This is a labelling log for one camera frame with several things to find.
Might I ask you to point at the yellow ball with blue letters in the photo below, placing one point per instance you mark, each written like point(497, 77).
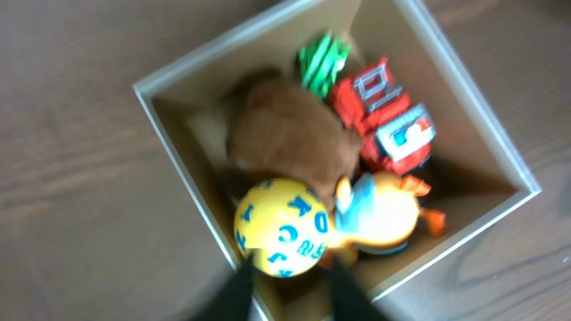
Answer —
point(283, 225)

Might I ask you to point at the red toy fire truck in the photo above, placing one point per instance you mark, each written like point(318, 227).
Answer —
point(396, 133)

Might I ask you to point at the orange and blue duck toy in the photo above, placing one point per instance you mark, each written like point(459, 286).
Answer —
point(377, 214)

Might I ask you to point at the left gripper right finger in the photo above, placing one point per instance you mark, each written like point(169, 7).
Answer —
point(348, 301)

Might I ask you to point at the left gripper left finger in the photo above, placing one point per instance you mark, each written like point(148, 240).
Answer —
point(233, 300)

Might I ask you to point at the green round toy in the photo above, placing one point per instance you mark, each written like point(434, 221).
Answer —
point(320, 61)

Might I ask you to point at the brown plush toy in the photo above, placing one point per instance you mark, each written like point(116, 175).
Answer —
point(280, 129)

